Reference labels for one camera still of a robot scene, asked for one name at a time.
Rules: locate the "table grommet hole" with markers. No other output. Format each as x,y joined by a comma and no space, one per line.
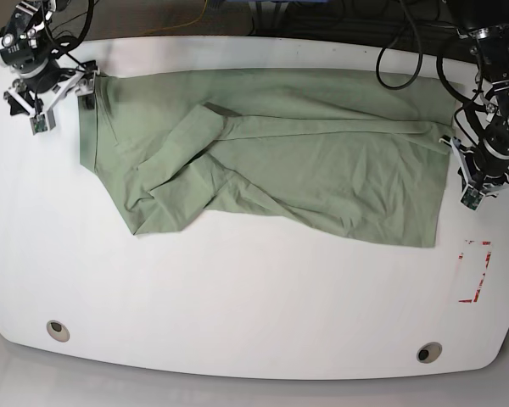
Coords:
58,331
429,352

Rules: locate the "right table grommet hole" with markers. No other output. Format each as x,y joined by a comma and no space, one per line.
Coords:
429,352

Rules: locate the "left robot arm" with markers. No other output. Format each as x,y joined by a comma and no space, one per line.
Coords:
486,25

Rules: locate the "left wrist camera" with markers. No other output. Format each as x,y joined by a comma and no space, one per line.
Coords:
471,197

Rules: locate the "green t-shirt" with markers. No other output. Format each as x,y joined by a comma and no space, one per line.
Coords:
330,149

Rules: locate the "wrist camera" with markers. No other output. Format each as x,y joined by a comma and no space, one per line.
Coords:
43,122
471,197

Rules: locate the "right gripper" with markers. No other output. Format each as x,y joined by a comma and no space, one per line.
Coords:
23,97

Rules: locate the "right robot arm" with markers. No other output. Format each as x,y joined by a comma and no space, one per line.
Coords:
40,59

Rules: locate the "red tape marking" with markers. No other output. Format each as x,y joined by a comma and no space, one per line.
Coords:
472,266

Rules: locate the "left table grommet hole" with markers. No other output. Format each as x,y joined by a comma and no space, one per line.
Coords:
58,331

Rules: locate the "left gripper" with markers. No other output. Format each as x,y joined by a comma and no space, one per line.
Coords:
483,170

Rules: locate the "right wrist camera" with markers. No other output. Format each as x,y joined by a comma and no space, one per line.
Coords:
43,122

